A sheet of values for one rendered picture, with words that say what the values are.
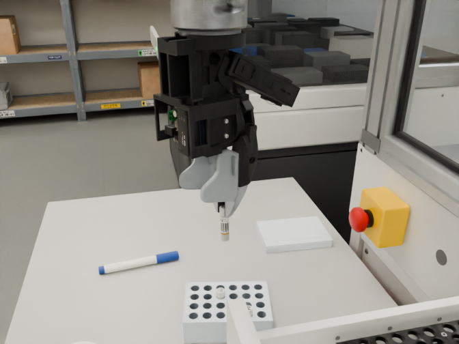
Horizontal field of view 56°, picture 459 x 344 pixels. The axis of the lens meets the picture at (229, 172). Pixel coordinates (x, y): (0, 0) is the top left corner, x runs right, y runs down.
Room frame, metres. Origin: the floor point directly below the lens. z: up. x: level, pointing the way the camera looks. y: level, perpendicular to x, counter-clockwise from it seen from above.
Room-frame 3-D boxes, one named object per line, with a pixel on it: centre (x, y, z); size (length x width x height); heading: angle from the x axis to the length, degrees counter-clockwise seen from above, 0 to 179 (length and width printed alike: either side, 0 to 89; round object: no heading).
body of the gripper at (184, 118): (0.45, 0.02, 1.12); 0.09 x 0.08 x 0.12; 128
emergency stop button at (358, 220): (0.59, -0.21, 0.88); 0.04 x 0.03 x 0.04; 13
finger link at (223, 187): (0.43, 0.01, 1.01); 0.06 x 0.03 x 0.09; 128
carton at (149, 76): (4.06, 0.64, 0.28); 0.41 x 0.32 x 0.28; 106
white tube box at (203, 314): (0.49, 0.00, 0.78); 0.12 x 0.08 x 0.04; 92
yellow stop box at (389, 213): (0.59, -0.24, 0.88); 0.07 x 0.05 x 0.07; 13
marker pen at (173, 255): (0.62, 0.16, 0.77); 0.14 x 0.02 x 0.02; 109
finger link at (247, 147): (0.44, -0.01, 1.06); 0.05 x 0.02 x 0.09; 38
